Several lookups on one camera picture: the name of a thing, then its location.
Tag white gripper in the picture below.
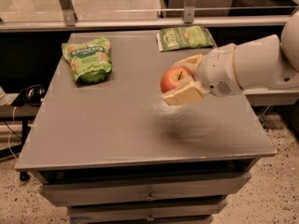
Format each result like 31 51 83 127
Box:
163 44 242 105

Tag red yellow apple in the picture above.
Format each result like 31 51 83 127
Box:
160 67 193 93

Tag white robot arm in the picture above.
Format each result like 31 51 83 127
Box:
163 11 299 105

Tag dark green snack bag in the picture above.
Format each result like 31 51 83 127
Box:
156 25 213 52

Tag green rice chip bag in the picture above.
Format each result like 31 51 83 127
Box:
62 37 112 83

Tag grey drawer cabinet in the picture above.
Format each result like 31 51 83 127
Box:
16 31 275 224

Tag grey drawer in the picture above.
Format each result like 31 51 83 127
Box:
68 199 227 223
39 172 251 206

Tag black headphones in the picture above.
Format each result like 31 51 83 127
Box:
11 85 46 107

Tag grey top drawer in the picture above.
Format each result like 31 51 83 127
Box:
39 172 251 206

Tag black side table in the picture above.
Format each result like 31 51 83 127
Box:
0 93 38 161

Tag metal railing frame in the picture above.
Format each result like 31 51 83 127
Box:
0 0 299 32

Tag white cable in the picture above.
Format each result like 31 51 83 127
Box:
7 105 19 161

